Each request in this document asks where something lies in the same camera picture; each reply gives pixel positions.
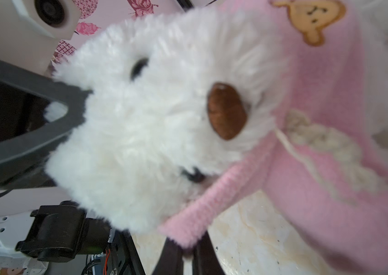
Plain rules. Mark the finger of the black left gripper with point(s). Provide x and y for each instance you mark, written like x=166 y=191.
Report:
x=21 y=157
x=28 y=82

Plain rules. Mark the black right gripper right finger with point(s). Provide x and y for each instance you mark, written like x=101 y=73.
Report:
x=205 y=261

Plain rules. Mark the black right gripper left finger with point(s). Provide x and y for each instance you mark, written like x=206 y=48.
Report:
x=170 y=261

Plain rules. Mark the white teddy bear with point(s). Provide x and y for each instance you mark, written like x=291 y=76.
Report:
x=175 y=101

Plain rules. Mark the pink teddy hoodie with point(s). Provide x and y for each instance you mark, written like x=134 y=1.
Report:
x=323 y=169

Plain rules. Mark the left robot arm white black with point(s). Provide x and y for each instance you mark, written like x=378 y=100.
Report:
x=36 y=114

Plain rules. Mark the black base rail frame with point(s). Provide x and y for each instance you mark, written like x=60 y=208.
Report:
x=122 y=256

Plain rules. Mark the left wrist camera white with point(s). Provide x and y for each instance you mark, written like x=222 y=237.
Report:
x=30 y=31

